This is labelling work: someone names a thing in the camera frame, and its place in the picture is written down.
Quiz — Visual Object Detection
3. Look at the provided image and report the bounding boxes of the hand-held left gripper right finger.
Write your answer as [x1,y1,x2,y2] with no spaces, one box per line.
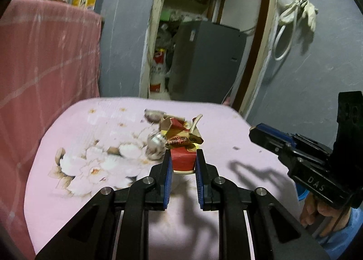
[196,149,331,260]

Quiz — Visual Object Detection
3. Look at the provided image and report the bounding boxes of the grey washing machine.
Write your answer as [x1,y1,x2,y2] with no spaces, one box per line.
[167,20,247,104]

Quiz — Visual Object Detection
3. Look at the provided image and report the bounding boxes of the beige scrap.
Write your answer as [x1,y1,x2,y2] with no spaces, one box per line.
[144,109,166,123]

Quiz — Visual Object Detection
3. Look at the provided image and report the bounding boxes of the cream rubber gloves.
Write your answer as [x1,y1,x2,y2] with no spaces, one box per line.
[300,0,319,32]

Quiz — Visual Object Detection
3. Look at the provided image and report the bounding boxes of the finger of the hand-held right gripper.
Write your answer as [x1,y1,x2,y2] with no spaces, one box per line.
[255,123,333,161]
[249,126,298,168]

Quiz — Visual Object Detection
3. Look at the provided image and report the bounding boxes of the white plastic strip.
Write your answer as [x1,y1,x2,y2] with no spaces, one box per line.
[191,114,204,136]

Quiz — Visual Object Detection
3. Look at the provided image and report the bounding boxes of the silver foil ball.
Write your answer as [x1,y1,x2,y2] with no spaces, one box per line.
[146,132,166,160]

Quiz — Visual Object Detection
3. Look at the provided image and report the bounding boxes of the red paper carton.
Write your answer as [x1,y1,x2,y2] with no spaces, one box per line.
[159,116,199,175]

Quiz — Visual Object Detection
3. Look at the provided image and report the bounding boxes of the person's right hand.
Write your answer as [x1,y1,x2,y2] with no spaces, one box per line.
[300,192,353,238]

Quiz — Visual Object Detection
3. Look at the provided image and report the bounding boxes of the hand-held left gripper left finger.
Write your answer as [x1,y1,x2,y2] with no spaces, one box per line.
[35,149,173,260]

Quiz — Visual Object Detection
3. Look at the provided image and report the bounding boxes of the wooden door frame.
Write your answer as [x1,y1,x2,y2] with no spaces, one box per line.
[139,0,282,119]

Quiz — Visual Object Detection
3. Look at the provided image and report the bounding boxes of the blue plastic bucket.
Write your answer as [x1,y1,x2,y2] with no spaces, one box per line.
[296,183,308,201]

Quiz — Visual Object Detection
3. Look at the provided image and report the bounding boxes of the white shower hose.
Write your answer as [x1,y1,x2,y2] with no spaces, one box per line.
[274,0,299,61]

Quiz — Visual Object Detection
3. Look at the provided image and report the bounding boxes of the pink floral blanket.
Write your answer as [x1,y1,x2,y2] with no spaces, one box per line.
[24,97,302,260]

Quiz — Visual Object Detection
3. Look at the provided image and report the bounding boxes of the gold foil wrapper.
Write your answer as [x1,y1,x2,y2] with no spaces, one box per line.
[164,131,204,152]

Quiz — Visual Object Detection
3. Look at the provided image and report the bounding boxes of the person's blue clothing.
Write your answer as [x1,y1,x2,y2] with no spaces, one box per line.
[323,207,363,253]

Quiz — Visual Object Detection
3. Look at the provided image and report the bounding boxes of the salmon checked towel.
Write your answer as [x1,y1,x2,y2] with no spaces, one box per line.
[0,0,103,252]

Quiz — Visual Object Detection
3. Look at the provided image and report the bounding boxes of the red and white bag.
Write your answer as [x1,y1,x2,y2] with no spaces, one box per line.
[149,48,168,93]

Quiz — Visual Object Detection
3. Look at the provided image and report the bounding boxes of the white plastic bag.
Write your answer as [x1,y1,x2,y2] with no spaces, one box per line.
[279,0,301,26]

